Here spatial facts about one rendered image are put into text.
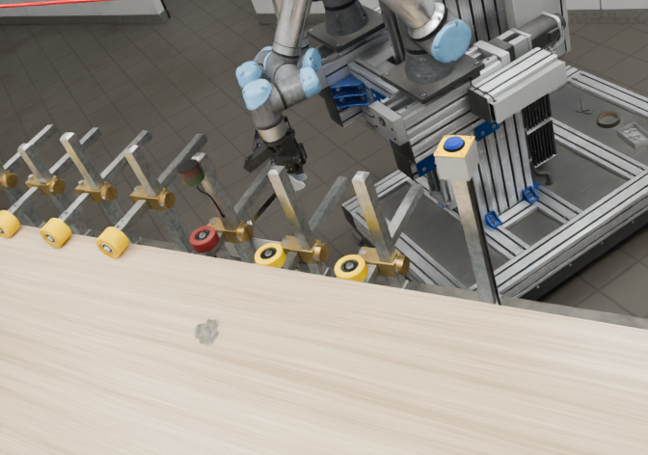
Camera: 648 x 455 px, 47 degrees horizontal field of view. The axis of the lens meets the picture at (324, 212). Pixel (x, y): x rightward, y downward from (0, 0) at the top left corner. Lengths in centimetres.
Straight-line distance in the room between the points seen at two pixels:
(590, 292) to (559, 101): 96
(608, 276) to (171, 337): 168
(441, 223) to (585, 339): 143
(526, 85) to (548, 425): 108
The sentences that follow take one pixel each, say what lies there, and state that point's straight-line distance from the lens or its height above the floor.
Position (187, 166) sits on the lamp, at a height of 114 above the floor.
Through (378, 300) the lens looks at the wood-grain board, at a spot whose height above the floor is 90.
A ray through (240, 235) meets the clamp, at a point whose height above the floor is 86.
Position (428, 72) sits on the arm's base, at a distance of 220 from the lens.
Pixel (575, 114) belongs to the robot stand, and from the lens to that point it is 339.
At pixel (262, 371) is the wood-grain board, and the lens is 175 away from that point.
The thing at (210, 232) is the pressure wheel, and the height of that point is 91.
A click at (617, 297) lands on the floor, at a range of 290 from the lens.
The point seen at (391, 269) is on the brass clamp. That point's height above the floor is 81.
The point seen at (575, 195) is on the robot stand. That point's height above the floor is 21.
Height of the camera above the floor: 218
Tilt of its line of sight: 38 degrees down
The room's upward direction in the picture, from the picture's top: 22 degrees counter-clockwise
